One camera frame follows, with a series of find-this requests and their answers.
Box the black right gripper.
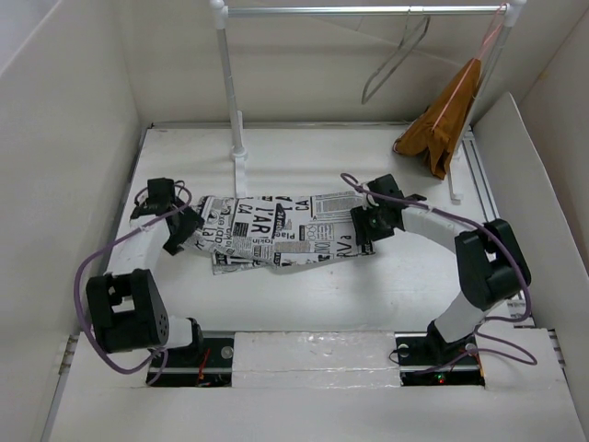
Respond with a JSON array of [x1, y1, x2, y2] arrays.
[[350, 202, 395, 245]]

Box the newspaper print trousers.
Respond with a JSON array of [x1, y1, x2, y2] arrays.
[[184, 191, 375, 274]]

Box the grey wire hanger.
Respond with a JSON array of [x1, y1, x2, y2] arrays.
[[361, 14, 432, 105]]

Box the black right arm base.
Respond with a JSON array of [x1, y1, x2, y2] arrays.
[[388, 323, 485, 387]]

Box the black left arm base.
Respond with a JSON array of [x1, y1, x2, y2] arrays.
[[145, 332, 235, 388]]

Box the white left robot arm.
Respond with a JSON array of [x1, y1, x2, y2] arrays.
[[86, 178, 205, 366]]

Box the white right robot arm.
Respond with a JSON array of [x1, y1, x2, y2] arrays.
[[341, 173, 531, 363]]

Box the brown hanging garment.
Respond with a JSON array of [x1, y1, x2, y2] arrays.
[[392, 58, 481, 180]]

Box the white cardboard panel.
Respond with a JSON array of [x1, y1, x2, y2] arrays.
[[470, 90, 589, 332]]

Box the white metal clothes rack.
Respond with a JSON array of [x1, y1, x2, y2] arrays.
[[205, 1, 525, 197]]

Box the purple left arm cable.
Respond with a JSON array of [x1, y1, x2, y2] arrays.
[[74, 180, 194, 383]]

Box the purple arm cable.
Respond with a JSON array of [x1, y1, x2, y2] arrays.
[[340, 172, 538, 374], [74, 180, 194, 383]]

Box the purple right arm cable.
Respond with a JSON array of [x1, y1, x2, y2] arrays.
[[340, 172, 538, 374]]

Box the pink wire hanger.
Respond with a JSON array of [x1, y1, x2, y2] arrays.
[[430, 4, 511, 134]]

